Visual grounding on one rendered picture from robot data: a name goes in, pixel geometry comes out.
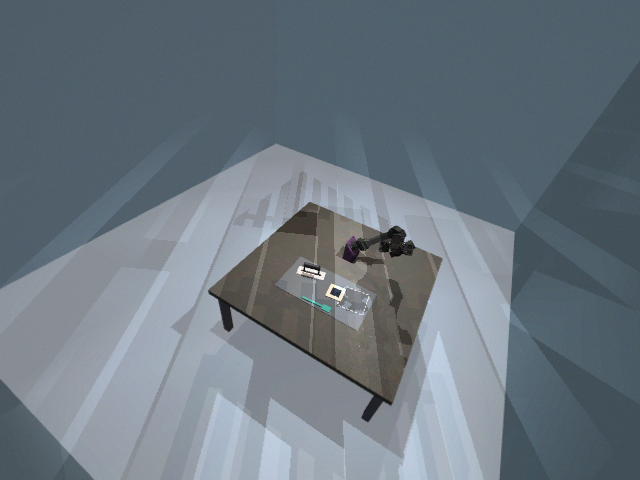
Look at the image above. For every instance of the tan square tile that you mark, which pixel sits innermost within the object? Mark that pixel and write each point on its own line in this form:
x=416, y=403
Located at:
x=335, y=292

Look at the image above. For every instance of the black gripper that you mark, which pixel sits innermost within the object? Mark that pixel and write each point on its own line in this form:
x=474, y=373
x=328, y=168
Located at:
x=396, y=249

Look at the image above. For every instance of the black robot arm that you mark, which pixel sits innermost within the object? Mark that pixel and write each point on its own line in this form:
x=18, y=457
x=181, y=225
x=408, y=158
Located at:
x=396, y=233

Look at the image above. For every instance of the green trowel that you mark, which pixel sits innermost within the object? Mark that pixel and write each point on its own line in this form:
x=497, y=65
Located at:
x=323, y=307

